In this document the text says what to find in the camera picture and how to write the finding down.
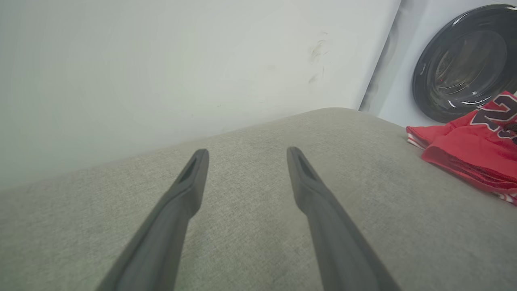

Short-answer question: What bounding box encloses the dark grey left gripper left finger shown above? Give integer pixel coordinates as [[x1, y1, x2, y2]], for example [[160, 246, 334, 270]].
[[96, 149, 210, 291]]

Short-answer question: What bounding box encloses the dark round washing machine door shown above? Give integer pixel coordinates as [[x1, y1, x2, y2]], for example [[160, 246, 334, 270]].
[[412, 4, 517, 124]]

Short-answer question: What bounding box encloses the white washing machine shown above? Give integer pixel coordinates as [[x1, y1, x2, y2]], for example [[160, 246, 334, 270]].
[[359, 0, 517, 128]]

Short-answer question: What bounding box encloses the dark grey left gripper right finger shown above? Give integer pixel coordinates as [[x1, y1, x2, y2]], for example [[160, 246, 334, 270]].
[[287, 147, 401, 291]]

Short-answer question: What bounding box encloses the red Bulls 23 jersey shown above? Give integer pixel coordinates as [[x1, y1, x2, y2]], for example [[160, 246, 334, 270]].
[[406, 91, 517, 207]]

